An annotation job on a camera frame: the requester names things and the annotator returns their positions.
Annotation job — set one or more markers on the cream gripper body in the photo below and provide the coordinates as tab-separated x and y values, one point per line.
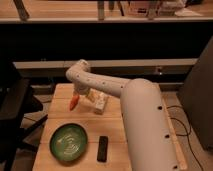
82	90

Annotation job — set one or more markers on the red orange pepper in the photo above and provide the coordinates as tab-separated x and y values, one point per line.
74	101

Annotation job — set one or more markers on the black rectangular remote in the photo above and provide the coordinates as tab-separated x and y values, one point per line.
102	149

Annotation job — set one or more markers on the green round plate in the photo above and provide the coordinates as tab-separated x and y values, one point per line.
68	142

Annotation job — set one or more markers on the black chair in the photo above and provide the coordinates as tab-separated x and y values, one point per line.
16	99

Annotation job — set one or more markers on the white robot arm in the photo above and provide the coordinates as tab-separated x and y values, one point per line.
146	125

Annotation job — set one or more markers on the white plastic bottle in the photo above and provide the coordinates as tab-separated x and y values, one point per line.
99	101

